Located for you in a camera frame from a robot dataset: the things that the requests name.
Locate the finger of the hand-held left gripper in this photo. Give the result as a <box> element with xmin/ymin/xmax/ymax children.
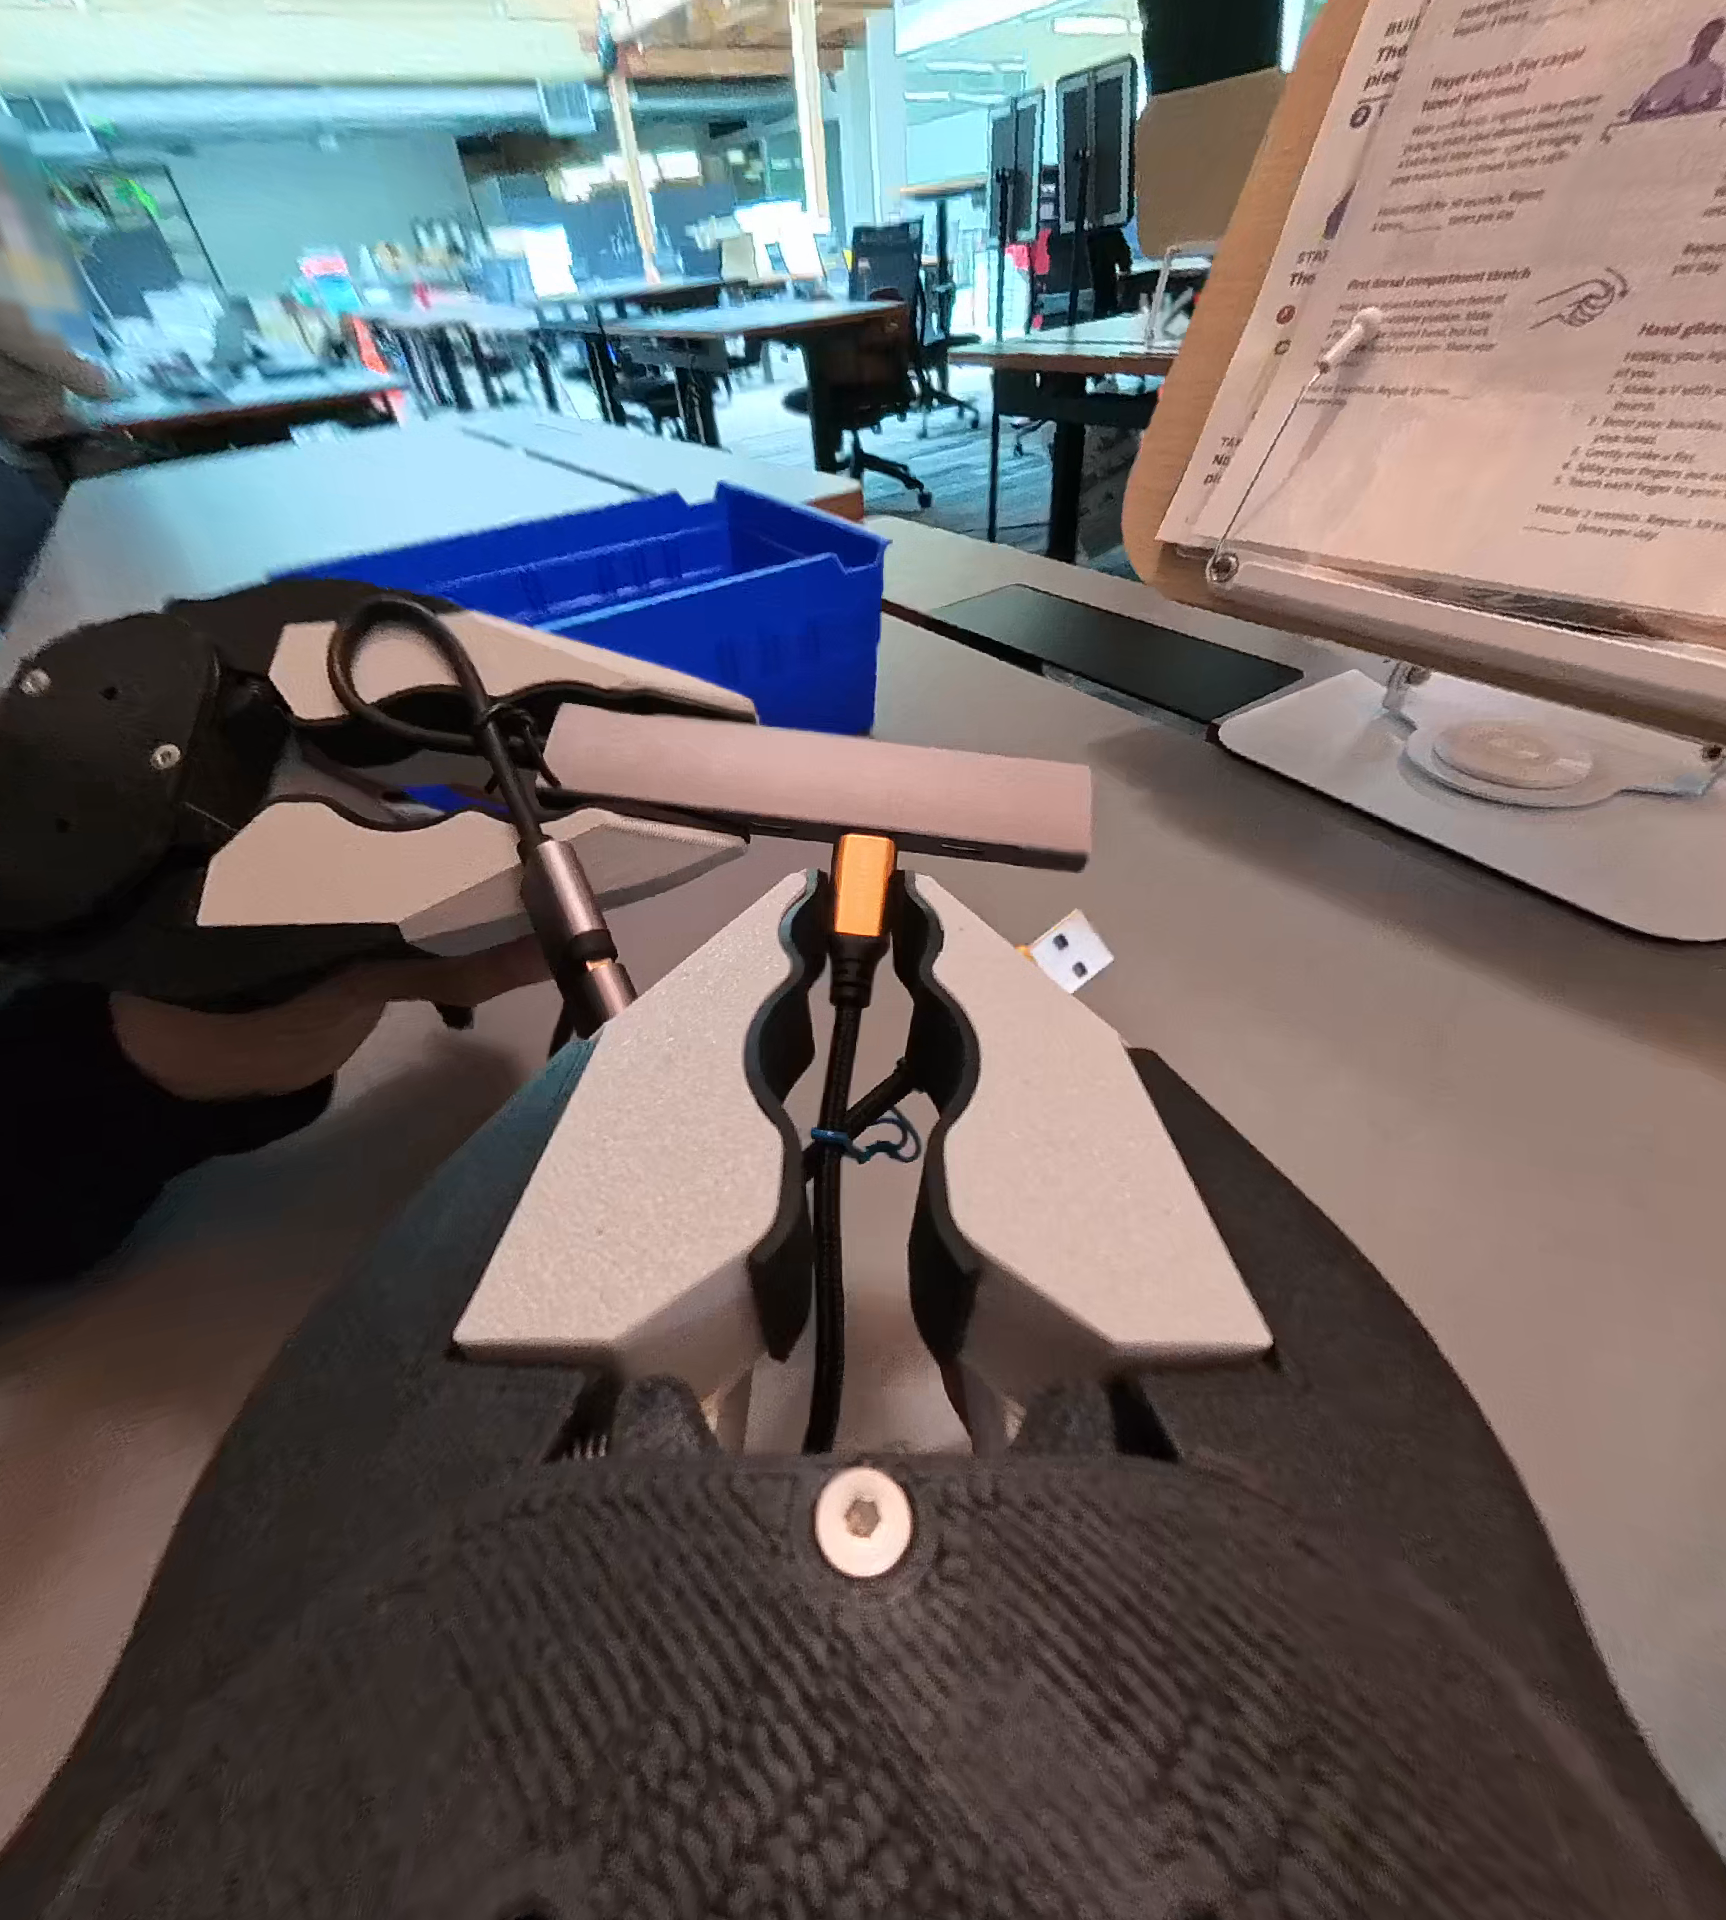
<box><xmin>269</xmin><ymin>601</ymin><xmax>760</xmax><ymax>739</ymax></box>
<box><xmin>195</xmin><ymin>797</ymin><xmax>753</xmax><ymax>961</ymax></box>

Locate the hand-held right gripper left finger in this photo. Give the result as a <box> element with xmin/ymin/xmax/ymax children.
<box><xmin>453</xmin><ymin>870</ymin><xmax>820</xmax><ymax>1374</ymax></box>

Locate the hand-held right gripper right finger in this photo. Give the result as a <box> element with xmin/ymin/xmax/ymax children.
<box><xmin>899</xmin><ymin>874</ymin><xmax>1278</xmax><ymax>1421</ymax></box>

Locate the blue plastic bin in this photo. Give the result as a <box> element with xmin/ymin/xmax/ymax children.
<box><xmin>274</xmin><ymin>475</ymin><xmax>888</xmax><ymax>817</ymax></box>

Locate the black hub cable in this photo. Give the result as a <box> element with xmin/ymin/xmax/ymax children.
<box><xmin>327</xmin><ymin>595</ymin><xmax>642</xmax><ymax>1044</ymax></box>

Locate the grey USB hub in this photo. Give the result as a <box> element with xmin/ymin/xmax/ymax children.
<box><xmin>542</xmin><ymin>707</ymin><xmax>1099</xmax><ymax>874</ymax></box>

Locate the orange plug cable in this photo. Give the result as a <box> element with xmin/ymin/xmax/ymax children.
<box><xmin>800</xmin><ymin>828</ymin><xmax>1119</xmax><ymax>1451</ymax></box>

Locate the person's left hand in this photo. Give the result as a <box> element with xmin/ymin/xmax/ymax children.
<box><xmin>109</xmin><ymin>943</ymin><xmax>568</xmax><ymax>1107</ymax></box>

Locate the long wooden desk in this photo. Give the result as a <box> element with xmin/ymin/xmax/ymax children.
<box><xmin>601</xmin><ymin>300</ymin><xmax>906</xmax><ymax>452</ymax></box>

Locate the black office chair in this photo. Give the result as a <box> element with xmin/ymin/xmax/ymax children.
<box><xmin>848</xmin><ymin>222</ymin><xmax>984</xmax><ymax>509</ymax></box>

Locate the white desk with black legs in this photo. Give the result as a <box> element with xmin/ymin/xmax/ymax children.
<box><xmin>958</xmin><ymin>315</ymin><xmax>1209</xmax><ymax>571</ymax></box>

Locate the black monitor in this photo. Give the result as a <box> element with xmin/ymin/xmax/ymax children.
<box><xmin>1052</xmin><ymin>57</ymin><xmax>1140</xmax><ymax>240</ymax></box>
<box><xmin>988</xmin><ymin>94</ymin><xmax>1048</xmax><ymax>244</ymax></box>

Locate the white instruction sheet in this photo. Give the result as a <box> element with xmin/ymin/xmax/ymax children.
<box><xmin>1155</xmin><ymin>0</ymin><xmax>1726</xmax><ymax>639</ymax></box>

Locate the small wooden document stand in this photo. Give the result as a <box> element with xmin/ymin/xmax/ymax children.
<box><xmin>1137</xmin><ymin>63</ymin><xmax>1289</xmax><ymax>343</ymax></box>

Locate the black square panel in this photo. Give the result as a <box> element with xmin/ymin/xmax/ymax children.
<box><xmin>1137</xmin><ymin>0</ymin><xmax>1289</xmax><ymax>96</ymax></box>

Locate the black desk cable cover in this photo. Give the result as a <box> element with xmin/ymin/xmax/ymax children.
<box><xmin>935</xmin><ymin>588</ymin><xmax>1306</xmax><ymax>739</ymax></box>

